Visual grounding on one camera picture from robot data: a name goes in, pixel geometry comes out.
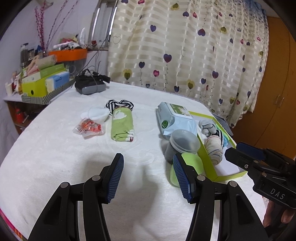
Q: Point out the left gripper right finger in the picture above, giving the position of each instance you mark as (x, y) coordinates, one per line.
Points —
(238, 219)

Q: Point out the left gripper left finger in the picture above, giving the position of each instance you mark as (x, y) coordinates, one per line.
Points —
(59, 218)

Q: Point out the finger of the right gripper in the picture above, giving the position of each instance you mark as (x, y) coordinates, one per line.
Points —
(242, 160)
(249, 148)

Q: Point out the black white striped sock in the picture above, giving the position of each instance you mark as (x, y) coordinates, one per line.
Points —
(221, 135)
(113, 104)

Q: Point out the beige bandage cloth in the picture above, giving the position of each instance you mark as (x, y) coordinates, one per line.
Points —
(214, 149)

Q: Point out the grey sock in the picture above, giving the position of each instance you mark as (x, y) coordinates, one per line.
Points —
(208, 128)

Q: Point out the green rabbit pattern towel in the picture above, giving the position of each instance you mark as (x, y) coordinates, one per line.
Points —
(122, 129)

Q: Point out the white cotton pads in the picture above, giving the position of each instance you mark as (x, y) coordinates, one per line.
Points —
(96, 114)

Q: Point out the green white shallow box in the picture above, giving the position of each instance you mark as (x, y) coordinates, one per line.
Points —
(225, 170)

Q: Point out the wooden wardrobe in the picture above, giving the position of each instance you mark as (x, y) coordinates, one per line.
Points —
(272, 123)

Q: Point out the green lidded jar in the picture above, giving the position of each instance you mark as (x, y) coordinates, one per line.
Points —
(192, 162)

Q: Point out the dark jar clear lid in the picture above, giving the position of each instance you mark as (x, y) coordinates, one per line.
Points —
(181, 141)

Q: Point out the wet wipes pack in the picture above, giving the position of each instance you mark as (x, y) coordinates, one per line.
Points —
(173, 117)

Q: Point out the white table blanket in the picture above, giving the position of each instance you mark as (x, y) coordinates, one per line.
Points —
(146, 206)

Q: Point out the heart pattern curtain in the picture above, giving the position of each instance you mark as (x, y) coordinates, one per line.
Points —
(212, 51)

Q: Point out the side shelf table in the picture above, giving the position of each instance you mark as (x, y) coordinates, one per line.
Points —
(22, 114)

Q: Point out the lime green box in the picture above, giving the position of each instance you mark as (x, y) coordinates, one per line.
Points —
(35, 89)

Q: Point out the blue tissue pack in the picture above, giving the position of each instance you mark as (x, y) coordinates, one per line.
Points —
(57, 80)

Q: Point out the black grey VR headset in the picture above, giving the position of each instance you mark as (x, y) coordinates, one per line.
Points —
(88, 83)

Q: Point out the green white long box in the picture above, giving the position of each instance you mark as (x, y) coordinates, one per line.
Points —
(44, 73)

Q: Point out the orange storage bin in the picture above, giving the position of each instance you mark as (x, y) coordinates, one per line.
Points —
(69, 55)

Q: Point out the pink branch decoration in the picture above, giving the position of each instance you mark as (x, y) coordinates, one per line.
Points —
(39, 16)

